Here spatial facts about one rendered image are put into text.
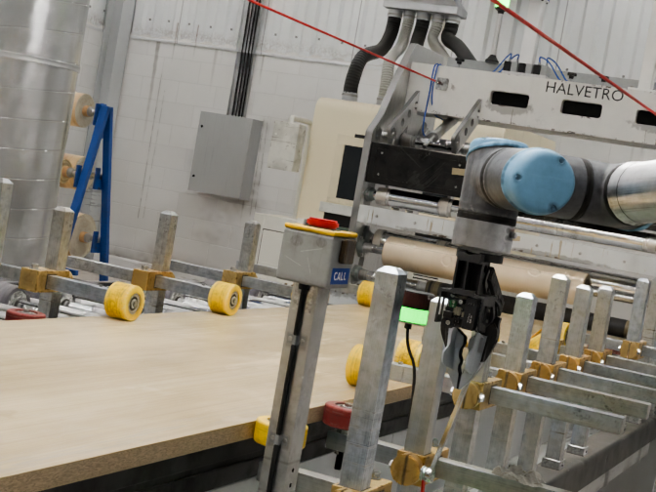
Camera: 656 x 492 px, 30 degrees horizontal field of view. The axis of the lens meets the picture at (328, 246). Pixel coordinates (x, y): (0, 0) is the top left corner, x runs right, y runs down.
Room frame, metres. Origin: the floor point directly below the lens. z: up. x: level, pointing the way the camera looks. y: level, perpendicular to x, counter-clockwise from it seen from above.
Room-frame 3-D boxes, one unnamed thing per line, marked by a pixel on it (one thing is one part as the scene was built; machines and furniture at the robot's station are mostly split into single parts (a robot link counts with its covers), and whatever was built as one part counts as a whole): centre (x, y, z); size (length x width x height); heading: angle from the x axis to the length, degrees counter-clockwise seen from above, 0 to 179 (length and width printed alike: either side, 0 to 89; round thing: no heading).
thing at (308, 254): (1.51, 0.01, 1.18); 0.07 x 0.07 x 0.08; 65
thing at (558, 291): (2.66, -0.51, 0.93); 0.03 x 0.03 x 0.48; 65
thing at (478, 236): (1.85, -0.23, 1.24); 0.10 x 0.09 x 0.05; 66
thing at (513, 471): (1.94, -0.37, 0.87); 0.09 x 0.07 x 0.02; 65
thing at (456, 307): (1.84, -0.22, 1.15); 0.09 x 0.08 x 0.12; 156
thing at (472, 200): (1.84, -0.23, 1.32); 0.10 x 0.09 x 0.12; 16
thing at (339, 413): (2.07, -0.08, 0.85); 0.08 x 0.08 x 0.11
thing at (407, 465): (2.00, -0.21, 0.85); 0.13 x 0.06 x 0.05; 155
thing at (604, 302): (3.11, -0.72, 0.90); 0.03 x 0.03 x 0.48; 65
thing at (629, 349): (3.59, -0.94, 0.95); 0.13 x 0.06 x 0.05; 155
